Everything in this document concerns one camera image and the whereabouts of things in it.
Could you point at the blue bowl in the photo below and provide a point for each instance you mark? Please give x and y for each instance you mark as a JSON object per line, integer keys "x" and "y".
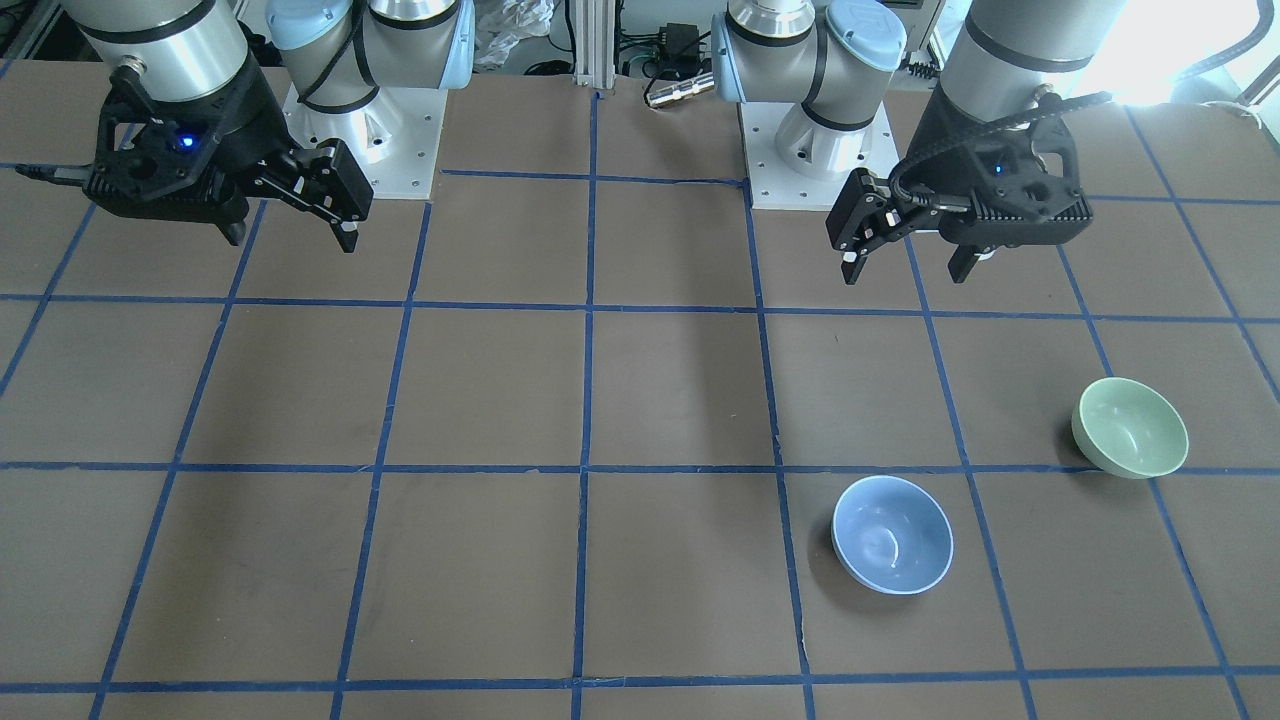
{"x": 892, "y": 536}

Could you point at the aluminium frame post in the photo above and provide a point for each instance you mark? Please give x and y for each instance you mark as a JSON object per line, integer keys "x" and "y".
{"x": 595, "y": 25}

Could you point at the green bowl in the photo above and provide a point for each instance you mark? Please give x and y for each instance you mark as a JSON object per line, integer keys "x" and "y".
{"x": 1128, "y": 429}

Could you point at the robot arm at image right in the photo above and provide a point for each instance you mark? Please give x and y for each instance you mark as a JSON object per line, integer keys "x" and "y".
{"x": 837, "y": 62}

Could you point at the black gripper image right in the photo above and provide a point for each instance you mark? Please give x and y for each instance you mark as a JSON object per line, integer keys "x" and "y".
{"x": 938, "y": 145}

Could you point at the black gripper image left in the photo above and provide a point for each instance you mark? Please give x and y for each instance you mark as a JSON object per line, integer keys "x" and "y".
{"x": 262, "y": 122}

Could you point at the black power adapter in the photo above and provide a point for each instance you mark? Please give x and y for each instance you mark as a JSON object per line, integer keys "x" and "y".
{"x": 679, "y": 43}

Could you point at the metal base plate image right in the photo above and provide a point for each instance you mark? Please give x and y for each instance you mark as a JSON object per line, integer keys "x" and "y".
{"x": 780, "y": 170}

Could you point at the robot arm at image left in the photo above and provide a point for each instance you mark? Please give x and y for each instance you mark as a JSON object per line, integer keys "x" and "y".
{"x": 337, "y": 53}

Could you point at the metal base plate image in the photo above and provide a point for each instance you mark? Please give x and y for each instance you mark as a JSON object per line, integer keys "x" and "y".
{"x": 780, "y": 170}
{"x": 394, "y": 137}

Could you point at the metal base plate image left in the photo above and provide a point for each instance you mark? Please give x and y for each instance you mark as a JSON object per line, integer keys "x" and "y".
{"x": 394, "y": 137}

